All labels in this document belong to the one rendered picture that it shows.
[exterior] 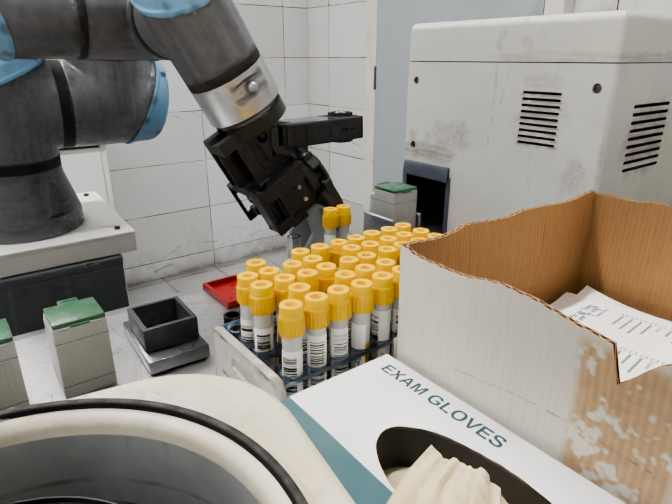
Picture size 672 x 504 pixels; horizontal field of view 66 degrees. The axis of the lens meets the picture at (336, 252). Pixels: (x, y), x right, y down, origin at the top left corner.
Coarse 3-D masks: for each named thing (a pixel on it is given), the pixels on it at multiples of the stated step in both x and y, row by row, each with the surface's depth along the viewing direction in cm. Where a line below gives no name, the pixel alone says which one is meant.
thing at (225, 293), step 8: (216, 280) 63; (224, 280) 63; (232, 280) 64; (208, 288) 61; (216, 288) 62; (224, 288) 62; (232, 288) 62; (216, 296) 59; (224, 296) 60; (232, 296) 60; (224, 304) 58; (232, 304) 57
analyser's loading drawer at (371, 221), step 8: (368, 216) 68; (376, 216) 66; (416, 216) 67; (432, 216) 77; (440, 216) 77; (368, 224) 68; (376, 224) 67; (384, 224) 66; (392, 224) 64; (416, 224) 68; (424, 224) 73; (432, 224) 73; (440, 224) 73; (432, 232) 70; (440, 232) 70
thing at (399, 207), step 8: (376, 192) 66; (384, 192) 65; (416, 192) 66; (376, 200) 67; (384, 200) 65; (392, 200) 64; (400, 200) 65; (408, 200) 65; (416, 200) 66; (376, 208) 67; (384, 208) 66; (392, 208) 64; (400, 208) 65; (408, 208) 66; (384, 216) 66; (392, 216) 65; (400, 216) 65; (408, 216) 66
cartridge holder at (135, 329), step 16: (144, 304) 50; (160, 304) 51; (176, 304) 52; (144, 320) 51; (160, 320) 52; (176, 320) 47; (192, 320) 48; (128, 336) 50; (144, 336) 46; (160, 336) 46; (176, 336) 47; (192, 336) 48; (144, 352) 46; (160, 352) 46; (176, 352) 46; (192, 352) 47; (208, 352) 48; (160, 368) 45
